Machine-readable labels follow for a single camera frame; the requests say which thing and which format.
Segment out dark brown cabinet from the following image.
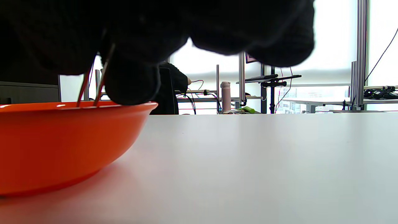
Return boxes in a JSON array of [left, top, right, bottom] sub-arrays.
[[0, 82, 61, 105]]

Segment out metal tweezers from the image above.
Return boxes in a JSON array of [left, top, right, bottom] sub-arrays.
[[77, 44, 115, 108]]

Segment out orange bowl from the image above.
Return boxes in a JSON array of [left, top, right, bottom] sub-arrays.
[[0, 101, 158, 196]]

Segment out aluminium frame post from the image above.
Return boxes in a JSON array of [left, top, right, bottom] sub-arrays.
[[351, 0, 370, 111]]

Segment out person's right hand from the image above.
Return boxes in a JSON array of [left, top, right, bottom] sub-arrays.
[[0, 0, 315, 105]]

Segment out pink bottle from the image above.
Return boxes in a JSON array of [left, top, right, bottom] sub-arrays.
[[221, 82, 231, 112]]

